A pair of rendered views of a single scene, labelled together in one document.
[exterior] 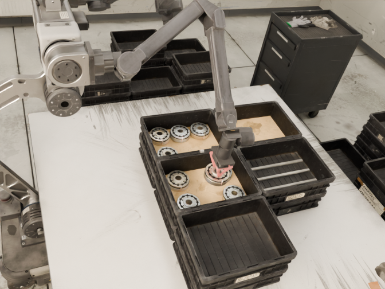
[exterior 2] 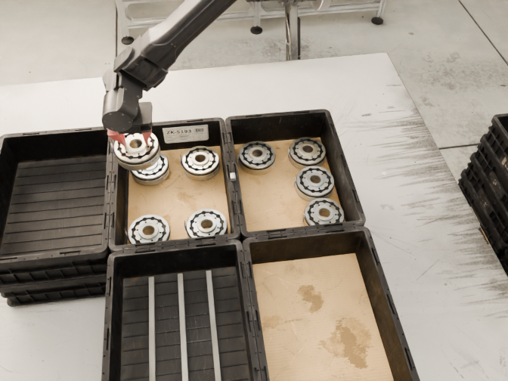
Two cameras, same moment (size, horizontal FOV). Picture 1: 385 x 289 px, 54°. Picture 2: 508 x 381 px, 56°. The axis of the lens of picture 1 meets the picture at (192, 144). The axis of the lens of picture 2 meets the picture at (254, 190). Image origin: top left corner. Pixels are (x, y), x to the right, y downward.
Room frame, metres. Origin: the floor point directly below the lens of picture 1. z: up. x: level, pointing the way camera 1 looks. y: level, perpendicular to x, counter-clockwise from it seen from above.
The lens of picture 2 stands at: (1.56, -0.75, 1.87)
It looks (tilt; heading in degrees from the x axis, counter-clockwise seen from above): 53 degrees down; 108
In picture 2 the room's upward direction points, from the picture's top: 2 degrees clockwise
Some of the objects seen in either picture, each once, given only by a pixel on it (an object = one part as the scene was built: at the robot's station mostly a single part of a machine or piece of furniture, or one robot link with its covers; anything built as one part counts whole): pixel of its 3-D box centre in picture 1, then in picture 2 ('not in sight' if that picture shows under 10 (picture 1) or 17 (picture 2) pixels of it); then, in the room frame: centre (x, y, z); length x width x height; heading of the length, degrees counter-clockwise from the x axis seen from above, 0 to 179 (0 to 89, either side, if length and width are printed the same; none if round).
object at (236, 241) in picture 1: (233, 242); (56, 202); (0.87, -0.24, 0.87); 0.40 x 0.30 x 0.11; 118
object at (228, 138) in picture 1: (229, 139); (119, 88); (1.07, -0.13, 1.22); 0.07 x 0.06 x 0.07; 116
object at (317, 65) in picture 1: (298, 70); not in sight; (3.04, -0.80, 0.45); 0.60 x 0.45 x 0.90; 119
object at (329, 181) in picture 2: (180, 131); (315, 181); (1.46, 0.08, 0.86); 0.10 x 0.10 x 0.01
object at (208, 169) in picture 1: (217, 172); (136, 145); (1.07, -0.12, 1.04); 0.10 x 0.10 x 0.01
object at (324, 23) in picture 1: (323, 21); not in sight; (3.14, -0.87, 0.88); 0.29 x 0.22 x 0.03; 119
